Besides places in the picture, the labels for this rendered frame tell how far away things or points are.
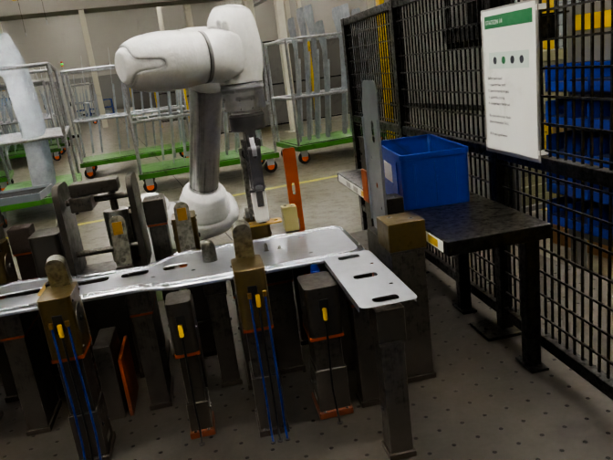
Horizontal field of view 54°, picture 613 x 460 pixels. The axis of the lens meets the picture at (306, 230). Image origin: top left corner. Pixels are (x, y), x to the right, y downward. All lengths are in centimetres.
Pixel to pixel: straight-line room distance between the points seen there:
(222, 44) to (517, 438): 92
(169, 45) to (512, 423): 95
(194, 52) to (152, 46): 8
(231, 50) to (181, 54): 10
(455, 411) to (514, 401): 12
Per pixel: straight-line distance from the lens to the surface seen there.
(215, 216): 209
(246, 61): 123
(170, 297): 119
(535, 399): 131
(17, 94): 777
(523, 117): 131
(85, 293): 129
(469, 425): 122
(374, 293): 103
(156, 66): 117
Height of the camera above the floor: 139
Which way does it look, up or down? 15 degrees down
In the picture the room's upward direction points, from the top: 7 degrees counter-clockwise
